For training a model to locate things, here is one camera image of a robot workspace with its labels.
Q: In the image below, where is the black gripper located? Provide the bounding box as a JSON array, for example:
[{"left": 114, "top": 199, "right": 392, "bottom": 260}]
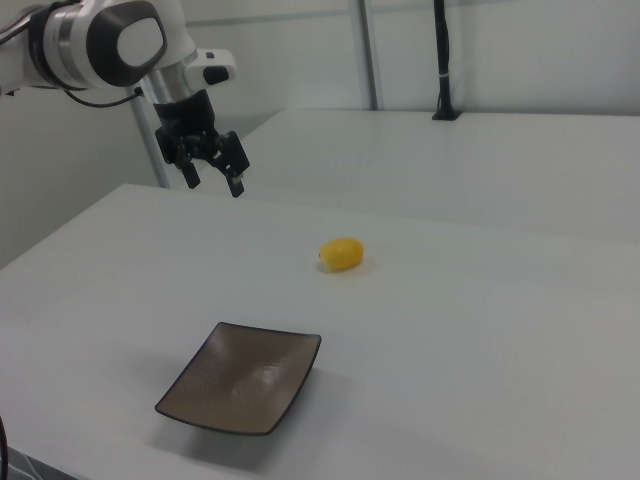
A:
[{"left": 152, "top": 89, "right": 251, "bottom": 199}]

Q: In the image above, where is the brown square ceramic plate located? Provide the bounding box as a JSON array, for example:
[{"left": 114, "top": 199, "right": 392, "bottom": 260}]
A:
[{"left": 154, "top": 321, "right": 323, "bottom": 437}]

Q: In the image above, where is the white adjacent table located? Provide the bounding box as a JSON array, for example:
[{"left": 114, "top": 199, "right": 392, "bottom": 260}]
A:
[{"left": 233, "top": 106, "right": 640, "bottom": 246}]

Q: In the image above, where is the black pole with base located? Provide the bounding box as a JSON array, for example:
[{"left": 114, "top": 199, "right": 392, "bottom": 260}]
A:
[{"left": 431, "top": 0, "right": 463, "bottom": 123}]

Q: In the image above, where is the white frame post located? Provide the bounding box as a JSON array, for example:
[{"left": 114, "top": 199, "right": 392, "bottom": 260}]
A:
[{"left": 130, "top": 93, "right": 172, "bottom": 189}]

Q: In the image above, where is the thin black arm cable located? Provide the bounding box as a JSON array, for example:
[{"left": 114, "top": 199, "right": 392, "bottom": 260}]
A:
[{"left": 62, "top": 85, "right": 146, "bottom": 109}]

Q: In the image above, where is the grey metal frame post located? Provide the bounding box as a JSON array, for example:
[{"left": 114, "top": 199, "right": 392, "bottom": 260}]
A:
[{"left": 358, "top": 0, "right": 379, "bottom": 111}]

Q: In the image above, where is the black hanging cable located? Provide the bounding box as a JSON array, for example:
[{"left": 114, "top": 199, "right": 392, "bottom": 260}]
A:
[{"left": 0, "top": 413, "right": 12, "bottom": 480}]

